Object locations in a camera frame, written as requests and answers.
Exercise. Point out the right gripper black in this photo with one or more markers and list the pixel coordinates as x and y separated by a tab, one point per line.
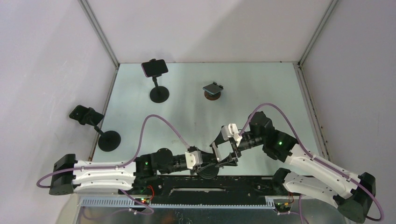
231	161

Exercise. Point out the grey cable duct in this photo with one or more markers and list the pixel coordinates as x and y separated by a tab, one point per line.
122	202

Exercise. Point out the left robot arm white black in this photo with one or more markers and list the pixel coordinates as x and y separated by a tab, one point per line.
71	175

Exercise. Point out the black rear phone stand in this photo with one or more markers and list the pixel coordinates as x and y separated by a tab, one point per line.
158	94

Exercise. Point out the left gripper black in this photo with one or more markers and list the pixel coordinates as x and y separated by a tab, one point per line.
196	168

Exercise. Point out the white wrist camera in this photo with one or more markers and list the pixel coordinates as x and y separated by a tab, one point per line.
231	131
193	158

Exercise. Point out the black phone pink case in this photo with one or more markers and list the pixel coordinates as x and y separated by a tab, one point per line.
154	68

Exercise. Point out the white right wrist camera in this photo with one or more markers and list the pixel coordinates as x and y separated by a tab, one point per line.
231	131

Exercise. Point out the brown round phone stand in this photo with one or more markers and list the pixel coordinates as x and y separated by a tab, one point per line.
212	97

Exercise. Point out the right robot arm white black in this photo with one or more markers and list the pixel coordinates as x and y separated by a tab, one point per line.
351	194

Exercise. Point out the black smartphone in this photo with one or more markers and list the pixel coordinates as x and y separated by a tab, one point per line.
221	151

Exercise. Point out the small teal phone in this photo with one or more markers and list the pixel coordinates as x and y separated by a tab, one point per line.
213	89

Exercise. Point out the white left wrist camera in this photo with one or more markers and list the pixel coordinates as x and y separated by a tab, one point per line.
193	158

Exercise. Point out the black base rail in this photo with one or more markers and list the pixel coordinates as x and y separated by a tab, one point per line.
240	190

